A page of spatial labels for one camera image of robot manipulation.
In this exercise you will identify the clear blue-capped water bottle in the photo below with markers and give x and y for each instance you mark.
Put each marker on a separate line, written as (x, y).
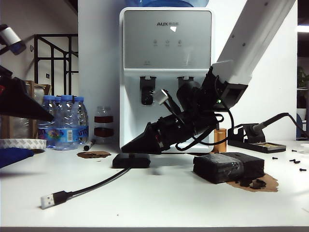
(58, 101)
(46, 130)
(66, 125)
(82, 120)

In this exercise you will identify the black sponge crumb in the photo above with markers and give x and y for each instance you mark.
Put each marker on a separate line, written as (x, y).
(258, 184)

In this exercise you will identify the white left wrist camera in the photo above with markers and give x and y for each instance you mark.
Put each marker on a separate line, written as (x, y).
(10, 38)

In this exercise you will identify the white AUX water dispenser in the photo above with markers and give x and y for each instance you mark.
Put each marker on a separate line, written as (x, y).
(166, 48)

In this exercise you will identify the copper metal cylinder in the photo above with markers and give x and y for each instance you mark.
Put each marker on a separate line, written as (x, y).
(220, 142)

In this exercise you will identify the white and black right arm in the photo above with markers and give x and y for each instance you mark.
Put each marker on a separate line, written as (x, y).
(253, 36)

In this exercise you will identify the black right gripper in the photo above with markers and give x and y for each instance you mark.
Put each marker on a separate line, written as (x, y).
(175, 131)

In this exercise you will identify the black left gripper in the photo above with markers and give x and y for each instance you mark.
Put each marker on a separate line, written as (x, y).
(4, 78)

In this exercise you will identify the small black wall sign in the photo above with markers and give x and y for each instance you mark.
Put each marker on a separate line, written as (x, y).
(47, 76)

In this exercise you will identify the black soldering iron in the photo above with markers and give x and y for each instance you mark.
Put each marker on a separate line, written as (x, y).
(269, 122)

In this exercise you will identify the large brown paper scrap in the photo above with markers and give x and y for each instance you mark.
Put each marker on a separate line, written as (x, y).
(270, 185)

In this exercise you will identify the black stair railing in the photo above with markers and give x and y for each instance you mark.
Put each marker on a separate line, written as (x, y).
(37, 60)

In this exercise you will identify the blue water jug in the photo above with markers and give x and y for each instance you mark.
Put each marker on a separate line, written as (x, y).
(169, 3)

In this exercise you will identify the black sponge block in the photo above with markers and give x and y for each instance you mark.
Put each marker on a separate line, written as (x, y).
(217, 166)

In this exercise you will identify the black soldering iron stand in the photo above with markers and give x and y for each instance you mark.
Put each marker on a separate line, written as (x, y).
(266, 148)

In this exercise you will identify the white ceiling light strip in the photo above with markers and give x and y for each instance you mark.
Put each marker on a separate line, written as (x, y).
(303, 27)

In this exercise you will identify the small grey wall device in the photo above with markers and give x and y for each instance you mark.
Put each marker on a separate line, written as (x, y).
(32, 48)

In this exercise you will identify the white tape roll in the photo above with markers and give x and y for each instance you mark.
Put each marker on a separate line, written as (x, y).
(21, 144)

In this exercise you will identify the glass jar with red bands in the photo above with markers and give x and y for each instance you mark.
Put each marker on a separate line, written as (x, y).
(103, 131)

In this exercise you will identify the small brown paper scrap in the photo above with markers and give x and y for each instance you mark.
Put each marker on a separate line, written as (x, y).
(94, 154)

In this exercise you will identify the blue cloth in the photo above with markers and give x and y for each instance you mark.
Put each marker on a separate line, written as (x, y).
(12, 157)

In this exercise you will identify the black dispenser tap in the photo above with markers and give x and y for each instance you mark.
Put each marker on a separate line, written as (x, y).
(184, 79)
(147, 94)

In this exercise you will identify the black USB hub box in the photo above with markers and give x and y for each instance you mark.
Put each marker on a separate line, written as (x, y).
(130, 162)

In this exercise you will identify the black marker pen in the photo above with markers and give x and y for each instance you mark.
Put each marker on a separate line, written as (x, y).
(88, 145)

